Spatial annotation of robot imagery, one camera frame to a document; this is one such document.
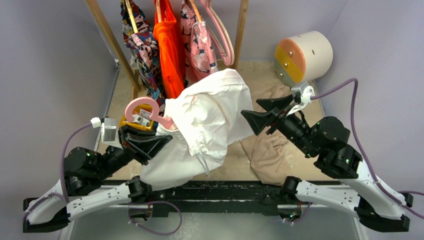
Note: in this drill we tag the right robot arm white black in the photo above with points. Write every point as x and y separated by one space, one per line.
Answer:
374 204

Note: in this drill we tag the pink shark print shorts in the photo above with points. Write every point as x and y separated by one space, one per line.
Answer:
200 58

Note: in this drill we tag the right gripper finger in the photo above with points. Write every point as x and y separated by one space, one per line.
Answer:
283 104
258 121

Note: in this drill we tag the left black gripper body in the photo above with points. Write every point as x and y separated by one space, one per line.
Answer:
131 150

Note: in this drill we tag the round white drawer cabinet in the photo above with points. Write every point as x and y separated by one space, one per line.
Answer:
302 58

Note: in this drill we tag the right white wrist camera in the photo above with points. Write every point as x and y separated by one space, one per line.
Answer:
302 94

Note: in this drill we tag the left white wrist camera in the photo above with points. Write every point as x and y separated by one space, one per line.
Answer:
108 128

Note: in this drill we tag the wooden clothes rack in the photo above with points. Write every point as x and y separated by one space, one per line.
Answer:
133 75

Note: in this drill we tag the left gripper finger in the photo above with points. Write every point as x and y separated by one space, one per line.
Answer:
137 134
145 148

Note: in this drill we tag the orange mesh shorts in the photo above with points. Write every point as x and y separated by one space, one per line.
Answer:
167 32

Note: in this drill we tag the beige shorts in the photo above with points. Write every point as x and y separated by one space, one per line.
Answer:
273 157

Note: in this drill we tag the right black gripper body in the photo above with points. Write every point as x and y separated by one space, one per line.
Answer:
278 117

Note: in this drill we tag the white item in bin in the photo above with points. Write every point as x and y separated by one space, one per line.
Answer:
141 120

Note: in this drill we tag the comic print shorts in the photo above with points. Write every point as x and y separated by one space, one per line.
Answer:
145 54

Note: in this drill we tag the yellow plastic bin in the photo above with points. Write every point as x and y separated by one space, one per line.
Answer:
144 110

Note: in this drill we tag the white shorts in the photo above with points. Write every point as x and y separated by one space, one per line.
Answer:
206 120

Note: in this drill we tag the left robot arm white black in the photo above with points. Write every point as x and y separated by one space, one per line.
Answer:
85 171

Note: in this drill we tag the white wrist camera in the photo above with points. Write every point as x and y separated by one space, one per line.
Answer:
108 128
302 94

